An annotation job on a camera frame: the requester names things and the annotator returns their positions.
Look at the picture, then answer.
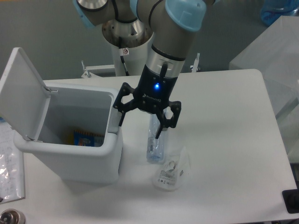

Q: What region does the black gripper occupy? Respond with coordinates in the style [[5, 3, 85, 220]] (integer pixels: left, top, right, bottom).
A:
[[113, 64, 181, 139]]

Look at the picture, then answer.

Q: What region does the grey trash can push button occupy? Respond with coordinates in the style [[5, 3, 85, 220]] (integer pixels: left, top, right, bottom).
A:
[[107, 107, 121, 134]]

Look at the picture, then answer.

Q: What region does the white plastic trash can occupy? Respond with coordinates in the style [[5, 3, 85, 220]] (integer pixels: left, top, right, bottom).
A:
[[14, 83, 123, 184]]

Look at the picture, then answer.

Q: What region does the white trash can lid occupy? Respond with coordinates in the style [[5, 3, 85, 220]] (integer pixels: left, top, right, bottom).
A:
[[0, 47, 58, 141]]

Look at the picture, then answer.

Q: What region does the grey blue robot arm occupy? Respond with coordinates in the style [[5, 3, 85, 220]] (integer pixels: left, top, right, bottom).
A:
[[74, 0, 206, 137]]

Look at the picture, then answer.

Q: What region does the clear plastic water bottle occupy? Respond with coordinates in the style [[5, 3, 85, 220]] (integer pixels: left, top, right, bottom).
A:
[[146, 114, 167, 164]]

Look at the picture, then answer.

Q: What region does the crumpled clear plastic bag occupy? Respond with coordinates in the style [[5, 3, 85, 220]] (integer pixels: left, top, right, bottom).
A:
[[152, 147, 192, 191]]

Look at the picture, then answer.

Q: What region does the blue water jug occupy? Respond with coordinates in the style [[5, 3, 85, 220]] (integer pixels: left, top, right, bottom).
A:
[[260, 0, 299, 27]]

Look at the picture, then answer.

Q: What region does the paper sheet in plastic sleeve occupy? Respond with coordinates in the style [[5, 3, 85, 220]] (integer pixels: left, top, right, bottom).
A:
[[0, 122, 25, 204]]

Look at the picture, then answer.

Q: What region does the black device at edge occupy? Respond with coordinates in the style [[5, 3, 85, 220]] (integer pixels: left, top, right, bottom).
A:
[[282, 189, 299, 214]]

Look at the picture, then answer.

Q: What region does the round metal object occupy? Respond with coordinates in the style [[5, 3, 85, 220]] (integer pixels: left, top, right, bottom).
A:
[[0, 209, 26, 224]]

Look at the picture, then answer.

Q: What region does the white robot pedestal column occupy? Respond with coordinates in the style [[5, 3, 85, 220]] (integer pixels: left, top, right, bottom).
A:
[[111, 43, 148, 76]]

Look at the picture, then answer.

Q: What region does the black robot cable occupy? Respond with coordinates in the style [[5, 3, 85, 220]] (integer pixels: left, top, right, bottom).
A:
[[118, 37, 130, 77]]

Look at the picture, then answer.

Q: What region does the white pedestal base bracket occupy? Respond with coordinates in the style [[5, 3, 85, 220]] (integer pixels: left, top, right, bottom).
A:
[[80, 52, 201, 78]]

